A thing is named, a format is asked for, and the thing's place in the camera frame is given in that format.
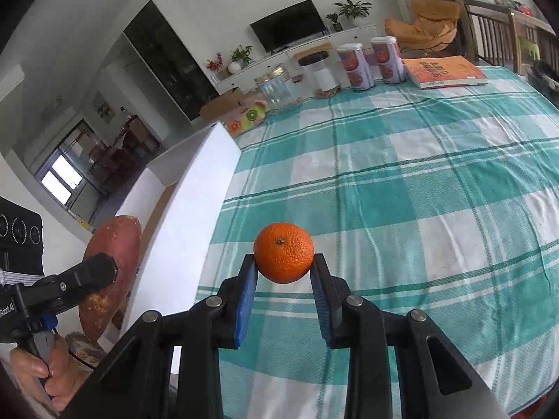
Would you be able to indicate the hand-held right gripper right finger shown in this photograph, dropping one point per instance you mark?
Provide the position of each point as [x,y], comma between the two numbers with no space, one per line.
[322,303]

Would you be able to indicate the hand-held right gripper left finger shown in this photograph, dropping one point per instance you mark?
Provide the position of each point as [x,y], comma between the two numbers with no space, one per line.
[245,303]

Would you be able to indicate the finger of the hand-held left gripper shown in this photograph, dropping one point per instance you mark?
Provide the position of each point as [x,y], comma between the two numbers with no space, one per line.
[83,277]

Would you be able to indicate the large sweet potato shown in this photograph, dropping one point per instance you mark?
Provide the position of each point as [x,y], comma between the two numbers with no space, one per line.
[118,244]

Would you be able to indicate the small orange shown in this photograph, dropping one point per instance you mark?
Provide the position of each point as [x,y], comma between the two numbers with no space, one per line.
[284,253]

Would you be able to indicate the white cardboard box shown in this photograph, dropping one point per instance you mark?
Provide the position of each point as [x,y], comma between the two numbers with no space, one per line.
[192,209]

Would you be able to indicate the person's left hand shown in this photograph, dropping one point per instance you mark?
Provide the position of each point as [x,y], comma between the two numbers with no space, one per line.
[61,384]

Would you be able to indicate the teal checked tablecloth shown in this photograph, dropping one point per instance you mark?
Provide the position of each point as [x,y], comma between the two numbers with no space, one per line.
[393,209]

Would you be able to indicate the fruit print tissue box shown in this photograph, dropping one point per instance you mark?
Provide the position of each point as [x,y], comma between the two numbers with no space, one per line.
[246,118]

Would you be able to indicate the brown cardboard box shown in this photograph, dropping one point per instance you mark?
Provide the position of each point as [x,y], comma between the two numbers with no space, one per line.
[220,105]

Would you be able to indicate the woven coaster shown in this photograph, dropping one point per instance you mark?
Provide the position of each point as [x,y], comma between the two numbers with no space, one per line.
[328,92]

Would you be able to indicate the clear glass jar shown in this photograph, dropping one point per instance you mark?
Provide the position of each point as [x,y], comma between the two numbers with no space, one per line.
[276,89]

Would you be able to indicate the white canister with black lid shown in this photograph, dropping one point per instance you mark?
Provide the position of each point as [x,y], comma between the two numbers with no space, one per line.
[318,72]

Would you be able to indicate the dark display cabinet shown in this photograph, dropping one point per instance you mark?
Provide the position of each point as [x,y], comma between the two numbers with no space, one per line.
[170,61]

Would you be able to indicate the red label jar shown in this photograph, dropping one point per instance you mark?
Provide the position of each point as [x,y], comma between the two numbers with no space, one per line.
[356,67]
[388,60]

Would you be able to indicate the red flower arrangement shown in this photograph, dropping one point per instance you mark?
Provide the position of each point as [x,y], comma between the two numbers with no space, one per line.
[215,64]

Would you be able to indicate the white television cabinet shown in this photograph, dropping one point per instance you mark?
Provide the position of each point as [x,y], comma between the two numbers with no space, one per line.
[270,59]

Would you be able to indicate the green plant in white vase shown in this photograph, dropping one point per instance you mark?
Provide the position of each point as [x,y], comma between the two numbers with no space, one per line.
[240,57]

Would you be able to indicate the wooden stool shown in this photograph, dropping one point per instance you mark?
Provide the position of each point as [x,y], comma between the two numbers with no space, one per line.
[312,49]

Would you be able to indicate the orange book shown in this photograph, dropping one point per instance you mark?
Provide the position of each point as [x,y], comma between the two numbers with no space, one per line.
[443,72]

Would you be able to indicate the black television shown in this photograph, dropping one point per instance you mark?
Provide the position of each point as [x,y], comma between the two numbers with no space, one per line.
[289,26]

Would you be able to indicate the small green potted plant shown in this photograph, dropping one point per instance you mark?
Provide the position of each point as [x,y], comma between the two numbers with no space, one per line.
[334,21]

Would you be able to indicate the large green potted plant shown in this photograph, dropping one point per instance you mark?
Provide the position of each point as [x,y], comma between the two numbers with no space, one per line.
[354,11]

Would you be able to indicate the orange beanbag chair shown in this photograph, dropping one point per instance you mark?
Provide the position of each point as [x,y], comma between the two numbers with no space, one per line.
[423,26]

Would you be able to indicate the dark wooden chair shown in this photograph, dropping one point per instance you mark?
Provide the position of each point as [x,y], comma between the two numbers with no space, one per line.
[489,30]

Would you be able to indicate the green plastic stool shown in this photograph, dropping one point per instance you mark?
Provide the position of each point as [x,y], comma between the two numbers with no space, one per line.
[527,50]

